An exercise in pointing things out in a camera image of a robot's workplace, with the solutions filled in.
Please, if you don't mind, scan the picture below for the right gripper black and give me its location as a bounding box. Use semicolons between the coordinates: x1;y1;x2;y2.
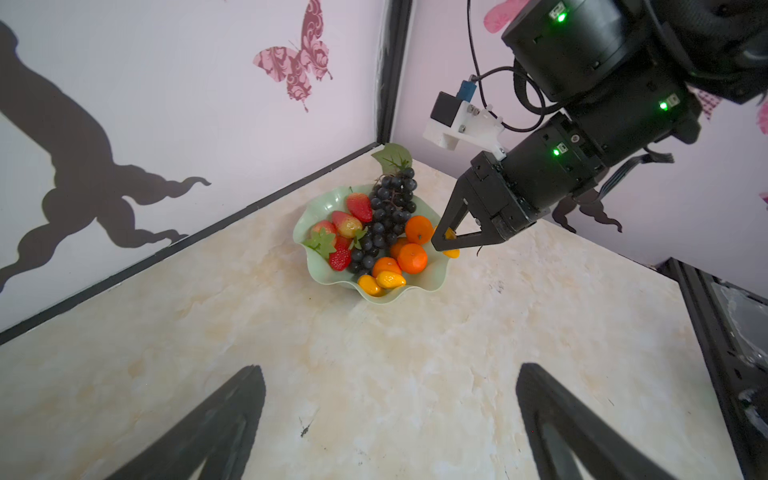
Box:
431;114;607;252

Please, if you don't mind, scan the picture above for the small strawberry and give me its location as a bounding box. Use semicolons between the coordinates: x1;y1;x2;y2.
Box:
331;211;364;239

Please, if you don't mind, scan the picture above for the black base frame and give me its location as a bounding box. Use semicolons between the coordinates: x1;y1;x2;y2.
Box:
658;258;767;479

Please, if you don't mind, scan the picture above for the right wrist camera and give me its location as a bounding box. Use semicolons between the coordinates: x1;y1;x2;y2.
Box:
423;79;506;160

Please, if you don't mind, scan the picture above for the orange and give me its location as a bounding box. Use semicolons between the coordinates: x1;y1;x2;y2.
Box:
397;243;429;275
372;257;402;277
405;215;434;245
389;237;408;259

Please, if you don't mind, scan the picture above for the yellow tomato front lowest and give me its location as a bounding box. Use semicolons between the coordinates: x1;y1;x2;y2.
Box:
357;274;384;297

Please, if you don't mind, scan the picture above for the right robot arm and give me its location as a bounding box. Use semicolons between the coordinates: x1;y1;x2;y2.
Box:
424;1;767;252

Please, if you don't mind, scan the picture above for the dark fake grape bunch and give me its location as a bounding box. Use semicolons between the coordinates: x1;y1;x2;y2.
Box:
347;143;418;277

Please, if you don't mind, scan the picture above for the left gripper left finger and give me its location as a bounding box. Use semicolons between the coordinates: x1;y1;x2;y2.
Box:
110;365;266;479

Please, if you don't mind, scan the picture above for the light green wavy fruit bowl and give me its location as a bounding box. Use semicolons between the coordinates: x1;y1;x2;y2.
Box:
293;184;450;304

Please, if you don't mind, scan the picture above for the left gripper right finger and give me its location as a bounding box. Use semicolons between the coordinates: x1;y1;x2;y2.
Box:
516;363;672;479

